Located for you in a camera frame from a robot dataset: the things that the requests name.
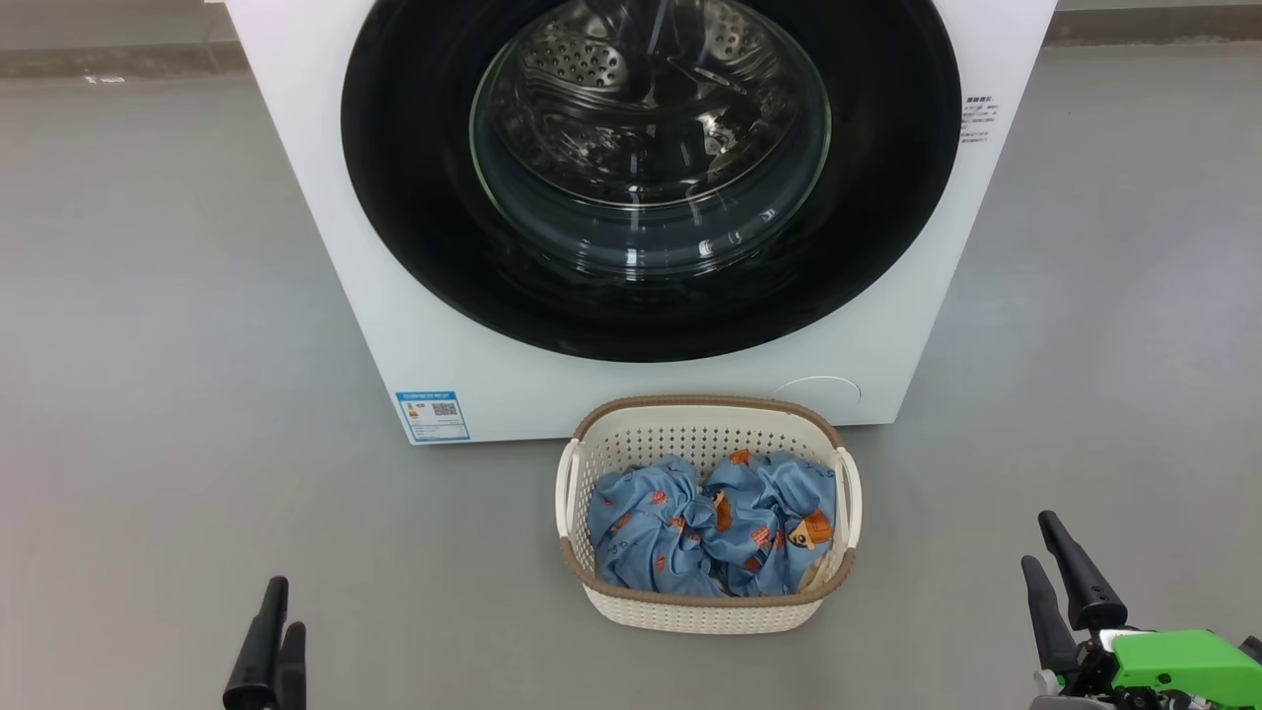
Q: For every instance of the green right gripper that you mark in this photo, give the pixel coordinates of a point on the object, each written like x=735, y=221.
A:
x=1173, y=666

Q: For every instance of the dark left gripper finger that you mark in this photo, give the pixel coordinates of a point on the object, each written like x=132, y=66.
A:
x=258, y=661
x=293, y=675

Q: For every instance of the blue patterned cloth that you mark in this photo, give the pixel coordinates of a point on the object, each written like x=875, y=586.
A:
x=641, y=532
x=769, y=503

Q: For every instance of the black round glass washer door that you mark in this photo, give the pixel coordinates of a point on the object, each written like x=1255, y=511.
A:
x=414, y=197

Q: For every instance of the white front-load washing machine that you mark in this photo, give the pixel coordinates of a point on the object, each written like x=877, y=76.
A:
x=315, y=247

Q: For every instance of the steel washing machine drum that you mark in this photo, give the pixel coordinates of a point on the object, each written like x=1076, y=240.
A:
x=592, y=69

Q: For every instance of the blue energy label sticker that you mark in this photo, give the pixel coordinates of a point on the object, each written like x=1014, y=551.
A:
x=432, y=416

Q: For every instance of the round white filter cover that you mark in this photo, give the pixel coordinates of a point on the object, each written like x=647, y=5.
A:
x=818, y=392

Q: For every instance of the cream perforated laundry basket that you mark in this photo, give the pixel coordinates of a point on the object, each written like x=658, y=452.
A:
x=690, y=611

